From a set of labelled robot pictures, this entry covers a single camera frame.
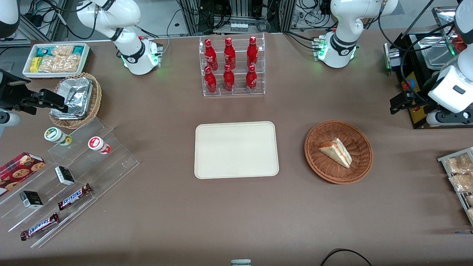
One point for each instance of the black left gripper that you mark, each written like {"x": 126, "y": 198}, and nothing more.
{"x": 417, "y": 99}

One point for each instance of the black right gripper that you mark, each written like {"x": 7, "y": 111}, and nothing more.
{"x": 11, "y": 95}

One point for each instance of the triangular sandwich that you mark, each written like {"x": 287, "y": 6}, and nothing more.
{"x": 336, "y": 152}

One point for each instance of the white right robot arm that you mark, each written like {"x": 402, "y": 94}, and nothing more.
{"x": 111, "y": 14}

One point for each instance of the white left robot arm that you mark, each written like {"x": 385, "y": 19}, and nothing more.
{"x": 343, "y": 22}

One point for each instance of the light tan wicker basket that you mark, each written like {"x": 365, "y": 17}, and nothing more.
{"x": 97, "y": 99}

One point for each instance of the tray of wrapped pastries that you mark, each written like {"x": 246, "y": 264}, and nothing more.
{"x": 443, "y": 159}

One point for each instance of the brown round wicker basket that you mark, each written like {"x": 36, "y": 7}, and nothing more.
{"x": 321, "y": 162}

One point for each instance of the beige plastic tray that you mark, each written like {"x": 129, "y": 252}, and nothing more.
{"x": 236, "y": 150}

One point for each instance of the green lid yogurt cup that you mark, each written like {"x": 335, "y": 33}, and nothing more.
{"x": 53, "y": 134}

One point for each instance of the large clear cracker bag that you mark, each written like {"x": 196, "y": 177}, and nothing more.
{"x": 59, "y": 64}

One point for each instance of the black food warmer cabinet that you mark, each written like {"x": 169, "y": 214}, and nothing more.
{"x": 410, "y": 66}

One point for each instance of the yellow snack packet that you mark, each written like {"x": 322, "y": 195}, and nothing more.
{"x": 35, "y": 64}

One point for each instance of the white rectangular snack bin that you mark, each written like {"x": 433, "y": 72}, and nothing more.
{"x": 85, "y": 59}

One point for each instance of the teal snack packet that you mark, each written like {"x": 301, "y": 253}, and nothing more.
{"x": 43, "y": 51}
{"x": 78, "y": 50}

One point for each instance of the small clear cracker bag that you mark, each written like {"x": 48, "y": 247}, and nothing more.
{"x": 63, "y": 50}

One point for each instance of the red lid yogurt cup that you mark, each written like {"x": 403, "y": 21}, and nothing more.
{"x": 97, "y": 144}

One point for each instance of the steel warmer pan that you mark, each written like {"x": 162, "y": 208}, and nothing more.
{"x": 434, "y": 55}

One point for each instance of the small black carton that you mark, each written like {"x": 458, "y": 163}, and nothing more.
{"x": 64, "y": 175}
{"x": 31, "y": 199}

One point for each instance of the red plaid cookie box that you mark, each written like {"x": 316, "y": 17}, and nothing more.
{"x": 18, "y": 171}

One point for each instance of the clear acrylic stepped stand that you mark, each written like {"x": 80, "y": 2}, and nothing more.
{"x": 111, "y": 166}

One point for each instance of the clear fried snack bag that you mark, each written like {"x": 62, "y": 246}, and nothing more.
{"x": 470, "y": 200}
{"x": 470, "y": 213}
{"x": 460, "y": 164}
{"x": 462, "y": 182}

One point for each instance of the red sausage on skewer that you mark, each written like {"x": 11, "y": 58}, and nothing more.
{"x": 459, "y": 43}

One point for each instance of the Snickers chocolate bar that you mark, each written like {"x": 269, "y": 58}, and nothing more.
{"x": 74, "y": 197}
{"x": 40, "y": 226}

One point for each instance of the red cola bottle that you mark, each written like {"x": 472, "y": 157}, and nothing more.
{"x": 210, "y": 54}
{"x": 210, "y": 81}
{"x": 228, "y": 79}
{"x": 251, "y": 79}
{"x": 229, "y": 53}
{"x": 252, "y": 51}

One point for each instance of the clear acrylic bottle rack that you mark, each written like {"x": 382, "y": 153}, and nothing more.
{"x": 239, "y": 92}

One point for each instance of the white power strip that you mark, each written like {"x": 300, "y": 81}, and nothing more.
{"x": 238, "y": 27}

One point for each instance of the small grey white device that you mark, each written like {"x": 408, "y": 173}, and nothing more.
{"x": 241, "y": 262}

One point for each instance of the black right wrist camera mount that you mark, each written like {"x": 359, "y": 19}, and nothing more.
{"x": 13, "y": 90}

